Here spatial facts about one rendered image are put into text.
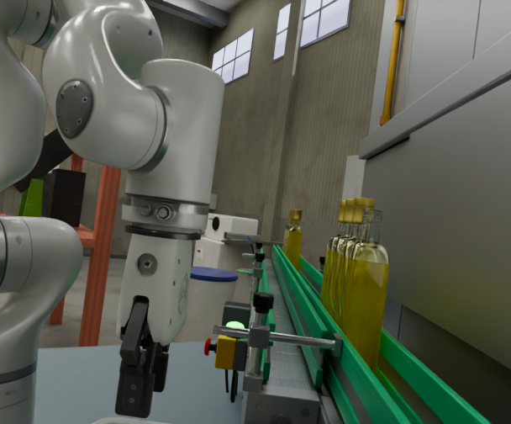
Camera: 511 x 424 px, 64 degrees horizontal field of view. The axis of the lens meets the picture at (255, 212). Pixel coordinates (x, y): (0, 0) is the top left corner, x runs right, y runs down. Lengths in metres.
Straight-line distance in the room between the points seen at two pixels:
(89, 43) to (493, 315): 0.51
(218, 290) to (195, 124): 3.37
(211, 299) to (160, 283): 3.35
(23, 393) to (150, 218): 0.43
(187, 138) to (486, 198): 0.40
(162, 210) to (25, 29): 0.47
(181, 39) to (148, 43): 9.69
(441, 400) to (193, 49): 9.96
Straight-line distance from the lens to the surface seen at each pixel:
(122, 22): 0.46
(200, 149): 0.39
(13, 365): 0.73
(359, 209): 0.69
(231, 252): 5.28
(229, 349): 0.98
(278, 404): 0.58
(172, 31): 10.17
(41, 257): 0.71
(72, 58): 0.38
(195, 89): 0.40
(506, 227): 0.57
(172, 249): 0.38
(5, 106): 0.71
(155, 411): 1.20
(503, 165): 0.59
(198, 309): 3.75
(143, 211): 0.39
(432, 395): 0.50
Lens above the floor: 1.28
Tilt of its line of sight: 1 degrees up
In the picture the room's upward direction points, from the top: 7 degrees clockwise
